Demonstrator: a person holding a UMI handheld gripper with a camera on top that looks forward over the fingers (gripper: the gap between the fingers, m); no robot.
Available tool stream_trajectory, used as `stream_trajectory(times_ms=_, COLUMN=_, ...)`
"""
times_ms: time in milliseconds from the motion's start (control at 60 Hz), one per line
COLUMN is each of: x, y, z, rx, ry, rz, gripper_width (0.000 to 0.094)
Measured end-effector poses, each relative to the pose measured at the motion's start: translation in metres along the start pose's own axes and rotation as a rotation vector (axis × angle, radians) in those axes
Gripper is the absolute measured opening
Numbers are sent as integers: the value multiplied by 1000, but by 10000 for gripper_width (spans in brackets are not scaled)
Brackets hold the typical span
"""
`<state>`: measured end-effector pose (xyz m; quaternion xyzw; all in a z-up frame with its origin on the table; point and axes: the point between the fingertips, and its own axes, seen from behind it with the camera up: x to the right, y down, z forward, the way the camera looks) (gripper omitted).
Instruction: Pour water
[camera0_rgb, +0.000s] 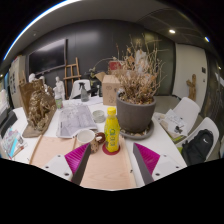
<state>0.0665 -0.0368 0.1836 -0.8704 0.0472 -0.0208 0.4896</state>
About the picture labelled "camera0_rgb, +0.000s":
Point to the long ceiling light strip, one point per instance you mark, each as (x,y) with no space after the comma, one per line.
(33,25)

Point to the dark spray bottle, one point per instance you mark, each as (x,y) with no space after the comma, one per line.
(84,95)

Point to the yellow drink bottle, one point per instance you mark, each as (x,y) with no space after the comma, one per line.
(112,133)

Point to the colourful stack of books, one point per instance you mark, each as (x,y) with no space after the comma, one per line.
(13,141)

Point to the wooden easel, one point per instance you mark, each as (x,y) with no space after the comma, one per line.
(72,77)

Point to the cardboard box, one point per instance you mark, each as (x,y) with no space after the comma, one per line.
(110,90)

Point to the white cabinet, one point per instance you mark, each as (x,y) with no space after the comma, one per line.
(16,76)

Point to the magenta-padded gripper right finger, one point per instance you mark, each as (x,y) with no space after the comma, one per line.
(146,158)

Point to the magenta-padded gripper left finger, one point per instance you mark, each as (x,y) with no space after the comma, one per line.
(77,157)

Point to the bronze relief sculpture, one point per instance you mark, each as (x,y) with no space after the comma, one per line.
(40,110)

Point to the grey plant saucer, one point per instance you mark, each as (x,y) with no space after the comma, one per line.
(146,133)

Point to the dried plant in grey pot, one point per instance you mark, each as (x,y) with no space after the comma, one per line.
(135,115)

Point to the light wooden board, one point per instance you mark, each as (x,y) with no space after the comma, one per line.
(106,170)
(50,148)

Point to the papers on chair seat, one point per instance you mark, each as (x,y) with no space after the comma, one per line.
(173,121)

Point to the black wall screen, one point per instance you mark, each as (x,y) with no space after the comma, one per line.
(46,56)

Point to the small round grey tin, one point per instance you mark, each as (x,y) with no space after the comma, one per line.
(99,116)

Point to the black backpack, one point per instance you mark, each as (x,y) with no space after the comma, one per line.
(198,146)

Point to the cream dotted mug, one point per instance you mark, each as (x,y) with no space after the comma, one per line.
(86,136)

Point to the wooden figure carving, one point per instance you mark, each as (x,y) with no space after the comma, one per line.
(191,86)

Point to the flat round red coaster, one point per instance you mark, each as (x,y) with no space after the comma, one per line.
(106,151)

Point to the grey printed newspaper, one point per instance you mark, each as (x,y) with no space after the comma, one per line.
(75,120)

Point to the round ceiling spotlight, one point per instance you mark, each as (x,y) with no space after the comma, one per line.
(172,31)
(206,39)

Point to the white chair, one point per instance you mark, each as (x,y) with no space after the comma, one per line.
(75,90)
(190,110)
(210,123)

